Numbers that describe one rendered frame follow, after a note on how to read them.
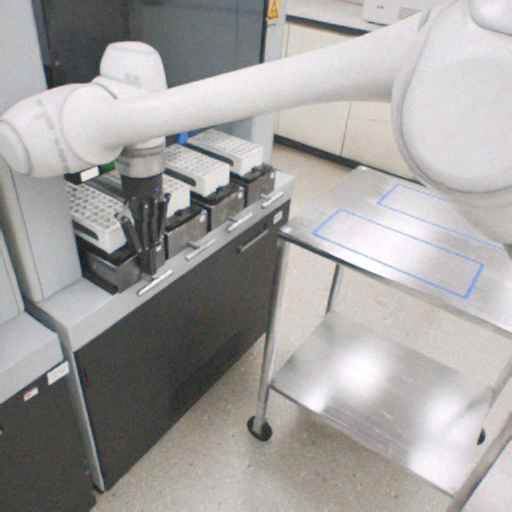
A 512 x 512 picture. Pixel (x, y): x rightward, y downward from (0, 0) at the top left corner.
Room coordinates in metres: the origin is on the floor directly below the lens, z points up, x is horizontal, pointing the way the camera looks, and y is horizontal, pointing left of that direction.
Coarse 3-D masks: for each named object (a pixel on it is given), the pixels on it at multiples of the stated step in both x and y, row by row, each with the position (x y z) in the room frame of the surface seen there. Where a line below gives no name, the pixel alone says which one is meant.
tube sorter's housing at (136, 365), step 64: (0, 0) 0.72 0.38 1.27; (0, 64) 0.70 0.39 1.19; (256, 128) 1.29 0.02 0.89; (0, 192) 0.68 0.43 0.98; (64, 192) 0.75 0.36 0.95; (64, 256) 0.73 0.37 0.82; (256, 256) 1.17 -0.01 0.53; (64, 320) 0.63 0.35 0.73; (128, 320) 0.74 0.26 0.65; (192, 320) 0.92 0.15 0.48; (256, 320) 1.20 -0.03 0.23; (128, 384) 0.72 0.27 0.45; (192, 384) 0.92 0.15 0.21; (128, 448) 0.69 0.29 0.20
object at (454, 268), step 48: (336, 192) 1.09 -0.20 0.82; (384, 192) 1.11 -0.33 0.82; (432, 192) 1.14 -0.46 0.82; (288, 240) 0.87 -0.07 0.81; (336, 240) 0.87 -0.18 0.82; (384, 240) 0.88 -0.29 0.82; (432, 240) 0.90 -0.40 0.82; (480, 240) 0.92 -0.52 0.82; (336, 288) 1.23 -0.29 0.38; (432, 288) 0.73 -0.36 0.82; (480, 288) 0.74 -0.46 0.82; (336, 336) 1.11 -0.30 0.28; (384, 336) 1.13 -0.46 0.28; (288, 384) 0.89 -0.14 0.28; (336, 384) 0.91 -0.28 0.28; (384, 384) 0.93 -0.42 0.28; (432, 384) 0.94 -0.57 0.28; (480, 384) 0.96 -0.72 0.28; (384, 432) 0.76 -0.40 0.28; (432, 432) 0.78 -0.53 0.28; (480, 432) 0.79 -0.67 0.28; (432, 480) 0.64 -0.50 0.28; (480, 480) 0.58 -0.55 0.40
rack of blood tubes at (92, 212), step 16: (80, 192) 0.91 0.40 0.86; (96, 192) 0.90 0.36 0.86; (80, 208) 0.84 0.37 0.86; (96, 208) 0.85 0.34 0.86; (112, 208) 0.85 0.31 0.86; (80, 224) 0.86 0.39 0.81; (96, 224) 0.78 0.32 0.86; (112, 224) 0.79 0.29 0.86; (96, 240) 0.77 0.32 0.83; (112, 240) 0.76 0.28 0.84
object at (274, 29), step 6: (270, 0) 1.30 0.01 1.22; (276, 0) 1.32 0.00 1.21; (270, 6) 1.30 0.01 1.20; (276, 6) 1.33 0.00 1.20; (270, 12) 1.30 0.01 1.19; (276, 12) 1.33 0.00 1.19; (270, 18) 1.31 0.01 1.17; (276, 18) 1.33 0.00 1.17; (270, 24) 1.31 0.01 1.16; (276, 24) 1.33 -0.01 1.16; (282, 24) 1.36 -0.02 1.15; (270, 30) 1.31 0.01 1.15; (276, 30) 1.33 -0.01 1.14; (270, 36) 1.31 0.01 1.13; (276, 36) 1.34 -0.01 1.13
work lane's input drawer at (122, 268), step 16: (80, 240) 0.79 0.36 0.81; (160, 240) 0.83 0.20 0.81; (80, 256) 0.78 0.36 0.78; (96, 256) 0.75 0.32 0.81; (112, 256) 0.74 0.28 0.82; (128, 256) 0.75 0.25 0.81; (160, 256) 0.82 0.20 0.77; (96, 272) 0.75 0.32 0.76; (112, 272) 0.72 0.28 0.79; (128, 272) 0.74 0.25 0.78; (128, 288) 0.74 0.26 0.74; (144, 288) 0.73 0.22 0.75
